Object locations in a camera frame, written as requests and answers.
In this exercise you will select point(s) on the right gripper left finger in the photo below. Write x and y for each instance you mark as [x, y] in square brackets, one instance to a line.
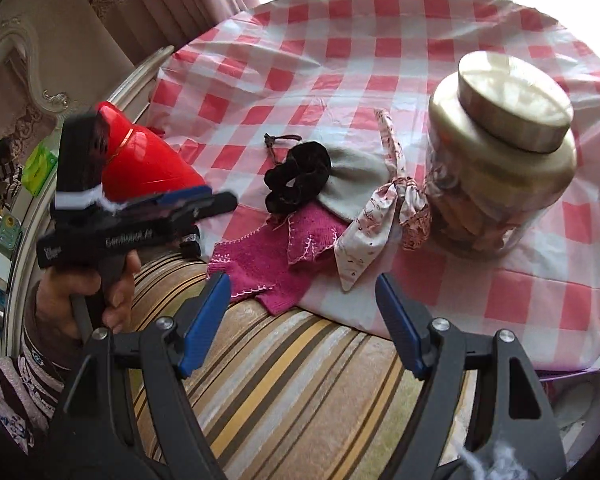
[94, 433]

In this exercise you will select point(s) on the purple cardboard box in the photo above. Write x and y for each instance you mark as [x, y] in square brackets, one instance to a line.
[575, 401]

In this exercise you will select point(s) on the magenta knit glove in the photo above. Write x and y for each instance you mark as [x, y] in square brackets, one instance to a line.
[312, 233]
[259, 268]

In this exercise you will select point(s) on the floral white bow scrunchie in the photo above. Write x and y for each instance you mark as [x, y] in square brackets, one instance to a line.
[398, 202]

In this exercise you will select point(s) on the red white checkered tablecloth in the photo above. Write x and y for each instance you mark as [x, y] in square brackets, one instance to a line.
[322, 69]

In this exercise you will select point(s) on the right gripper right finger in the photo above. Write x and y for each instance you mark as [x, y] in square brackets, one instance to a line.
[512, 433]

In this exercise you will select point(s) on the striped velvet cushion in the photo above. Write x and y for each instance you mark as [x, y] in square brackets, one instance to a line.
[296, 396]

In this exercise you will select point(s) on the person's left hand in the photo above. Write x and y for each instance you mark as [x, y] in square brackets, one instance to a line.
[58, 291]

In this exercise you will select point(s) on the glass jar with metal lid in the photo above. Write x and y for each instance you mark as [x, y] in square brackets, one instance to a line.
[501, 152]

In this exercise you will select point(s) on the black elastic band roll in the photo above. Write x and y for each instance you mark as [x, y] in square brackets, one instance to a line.
[189, 245]

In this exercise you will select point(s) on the black velvet scrunchie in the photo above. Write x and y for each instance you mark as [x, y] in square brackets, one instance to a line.
[298, 179]

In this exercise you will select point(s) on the person's patterned sleeve forearm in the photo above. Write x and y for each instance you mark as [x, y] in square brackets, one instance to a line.
[32, 382]

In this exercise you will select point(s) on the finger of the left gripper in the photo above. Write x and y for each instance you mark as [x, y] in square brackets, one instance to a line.
[208, 206]
[173, 198]

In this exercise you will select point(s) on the grey drawstring pouch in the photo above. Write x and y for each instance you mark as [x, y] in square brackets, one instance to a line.
[355, 174]

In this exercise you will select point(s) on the red thermos jug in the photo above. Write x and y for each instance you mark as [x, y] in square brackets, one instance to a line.
[140, 163]

